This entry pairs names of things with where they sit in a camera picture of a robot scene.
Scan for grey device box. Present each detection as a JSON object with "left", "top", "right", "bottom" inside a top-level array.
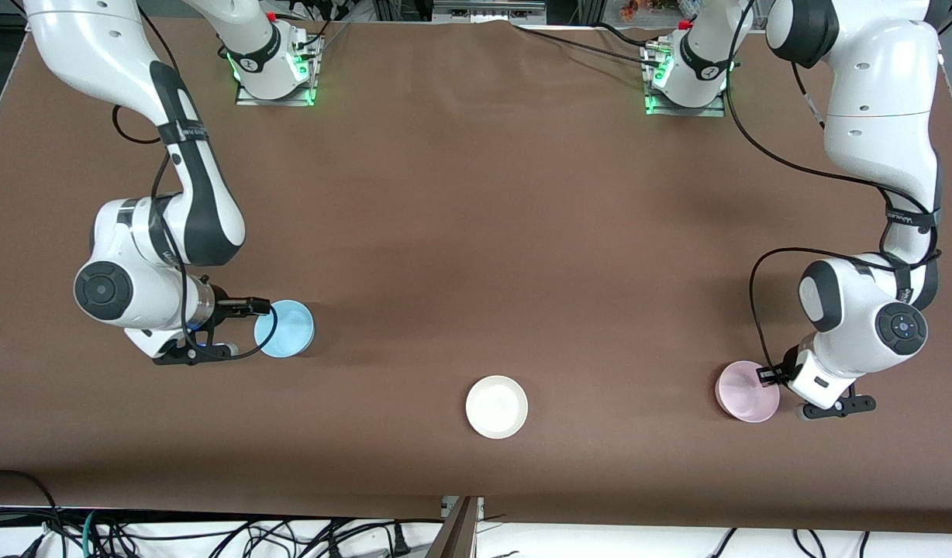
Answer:
[{"left": 433, "top": 0, "right": 547, "bottom": 22}]

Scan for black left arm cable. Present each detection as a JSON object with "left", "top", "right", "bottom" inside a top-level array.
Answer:
[{"left": 724, "top": 0, "right": 942, "bottom": 373}]

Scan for pink bowl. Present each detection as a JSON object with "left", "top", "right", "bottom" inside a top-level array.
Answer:
[{"left": 715, "top": 360, "right": 781, "bottom": 424}]

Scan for black looped cable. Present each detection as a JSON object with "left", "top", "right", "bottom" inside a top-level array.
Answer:
[{"left": 0, "top": 469, "right": 66, "bottom": 558}]

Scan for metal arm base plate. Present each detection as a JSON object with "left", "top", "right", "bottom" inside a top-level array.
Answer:
[
  {"left": 643, "top": 39, "right": 726, "bottom": 117},
  {"left": 236, "top": 23, "right": 322, "bottom": 107}
]

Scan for blue bowl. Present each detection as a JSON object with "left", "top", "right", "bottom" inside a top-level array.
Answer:
[{"left": 254, "top": 299, "right": 316, "bottom": 359}]

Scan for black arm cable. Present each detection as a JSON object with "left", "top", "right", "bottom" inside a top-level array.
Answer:
[
  {"left": 724, "top": 0, "right": 942, "bottom": 373},
  {"left": 112, "top": 8, "right": 279, "bottom": 361}
]

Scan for white bowl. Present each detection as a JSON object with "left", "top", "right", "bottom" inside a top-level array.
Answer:
[{"left": 465, "top": 375, "right": 529, "bottom": 440}]

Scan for black cable across table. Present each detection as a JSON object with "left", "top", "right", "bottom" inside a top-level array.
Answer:
[{"left": 511, "top": 22, "right": 663, "bottom": 67}]

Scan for brown table cover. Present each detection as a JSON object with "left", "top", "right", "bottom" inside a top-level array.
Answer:
[{"left": 0, "top": 15, "right": 952, "bottom": 536}]

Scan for colourful small objects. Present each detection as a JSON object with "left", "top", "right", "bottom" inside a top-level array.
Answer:
[{"left": 620, "top": 0, "right": 682, "bottom": 18}]

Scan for grey aluminium strut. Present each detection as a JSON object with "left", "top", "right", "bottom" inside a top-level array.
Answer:
[{"left": 426, "top": 496, "right": 485, "bottom": 558}]

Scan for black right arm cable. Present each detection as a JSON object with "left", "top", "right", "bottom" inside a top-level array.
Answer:
[{"left": 112, "top": 8, "right": 279, "bottom": 361}]

